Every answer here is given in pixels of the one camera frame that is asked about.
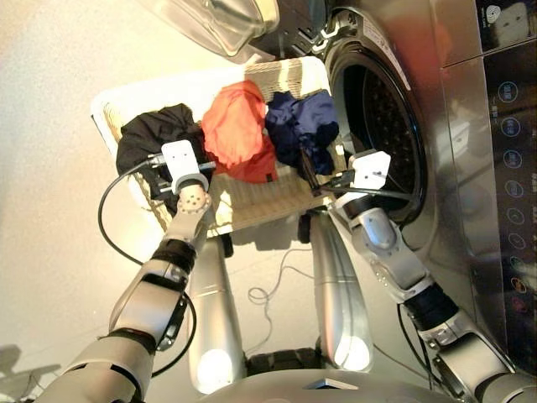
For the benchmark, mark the navy blue garment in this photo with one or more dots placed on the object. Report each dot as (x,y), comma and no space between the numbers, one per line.
(293,121)

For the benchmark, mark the black garment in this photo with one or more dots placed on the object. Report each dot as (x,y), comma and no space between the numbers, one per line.
(147,134)

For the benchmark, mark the red garment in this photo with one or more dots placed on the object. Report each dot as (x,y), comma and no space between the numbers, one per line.
(239,130)

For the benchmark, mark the pale woven basket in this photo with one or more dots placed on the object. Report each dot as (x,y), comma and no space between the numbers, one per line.
(260,197)

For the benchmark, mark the grey washing machine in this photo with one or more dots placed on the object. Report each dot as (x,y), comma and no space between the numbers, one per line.
(457,147)

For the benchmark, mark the silver robot leg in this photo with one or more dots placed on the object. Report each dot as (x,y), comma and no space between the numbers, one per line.
(216,319)
(342,302)

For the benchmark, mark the white washer warning sticker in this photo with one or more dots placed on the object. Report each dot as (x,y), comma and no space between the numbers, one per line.
(388,50)

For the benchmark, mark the round glass washer door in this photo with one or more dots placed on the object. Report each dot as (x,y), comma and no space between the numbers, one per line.
(218,25)

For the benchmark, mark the black washer control panel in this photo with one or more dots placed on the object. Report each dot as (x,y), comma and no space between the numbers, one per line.
(512,189)

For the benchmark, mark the silver robot torso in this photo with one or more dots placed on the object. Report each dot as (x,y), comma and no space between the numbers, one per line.
(293,388)

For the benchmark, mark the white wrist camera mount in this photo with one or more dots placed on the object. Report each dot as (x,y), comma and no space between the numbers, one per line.
(371,170)
(182,161)

